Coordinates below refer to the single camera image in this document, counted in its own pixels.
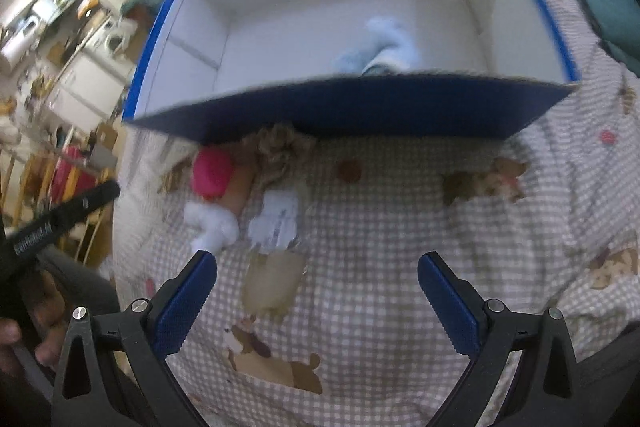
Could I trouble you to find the light blue fuzzy socks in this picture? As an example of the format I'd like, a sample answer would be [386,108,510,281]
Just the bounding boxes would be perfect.
[334,16,420,76]

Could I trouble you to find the white kitchen cabinet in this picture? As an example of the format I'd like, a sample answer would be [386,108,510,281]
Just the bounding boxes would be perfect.
[43,51,136,133]

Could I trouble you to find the checkered patterned bed sheet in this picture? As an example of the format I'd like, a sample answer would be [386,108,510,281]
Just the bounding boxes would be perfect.
[113,0,639,426]

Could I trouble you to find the white washing machine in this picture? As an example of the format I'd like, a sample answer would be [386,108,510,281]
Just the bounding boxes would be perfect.
[103,18,138,56]

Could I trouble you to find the white paper label tag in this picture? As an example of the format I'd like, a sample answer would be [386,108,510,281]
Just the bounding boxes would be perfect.
[248,190,299,255]

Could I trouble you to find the blue and white cardboard box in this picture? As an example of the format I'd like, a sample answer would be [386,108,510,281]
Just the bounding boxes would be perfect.
[122,0,579,144]

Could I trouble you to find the red bag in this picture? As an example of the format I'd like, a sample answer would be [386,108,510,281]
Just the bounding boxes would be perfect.
[49,159,96,204]

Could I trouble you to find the white fuzzy sock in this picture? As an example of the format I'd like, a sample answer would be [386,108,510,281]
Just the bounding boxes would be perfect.
[183,202,240,255]

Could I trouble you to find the beige lace scrunchie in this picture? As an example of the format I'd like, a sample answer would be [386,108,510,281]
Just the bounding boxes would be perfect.
[242,124,317,188]

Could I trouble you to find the person's left hand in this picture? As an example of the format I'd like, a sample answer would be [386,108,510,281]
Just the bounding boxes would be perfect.
[1,270,67,377]

